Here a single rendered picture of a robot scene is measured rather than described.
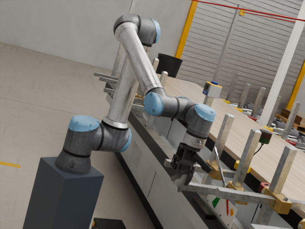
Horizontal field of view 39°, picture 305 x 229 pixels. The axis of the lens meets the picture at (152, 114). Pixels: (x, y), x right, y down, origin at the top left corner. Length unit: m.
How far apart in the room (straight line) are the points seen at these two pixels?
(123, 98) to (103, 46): 7.33
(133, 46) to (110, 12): 7.53
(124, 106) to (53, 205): 0.62
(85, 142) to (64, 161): 0.14
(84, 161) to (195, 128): 0.76
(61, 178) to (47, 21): 7.37
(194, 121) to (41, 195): 1.01
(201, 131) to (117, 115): 0.67
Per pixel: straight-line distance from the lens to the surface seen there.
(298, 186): 2.26
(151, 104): 1.73
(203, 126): 1.73
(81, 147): 2.25
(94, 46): 9.53
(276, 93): 3.56
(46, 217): 2.36
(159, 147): 2.77
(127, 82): 2.23
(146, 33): 2.19
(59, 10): 9.40
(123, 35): 2.06
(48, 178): 2.32
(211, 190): 1.90
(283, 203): 1.73
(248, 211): 2.28
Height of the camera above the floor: 1.49
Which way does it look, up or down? 13 degrees down
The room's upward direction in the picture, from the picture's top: 17 degrees clockwise
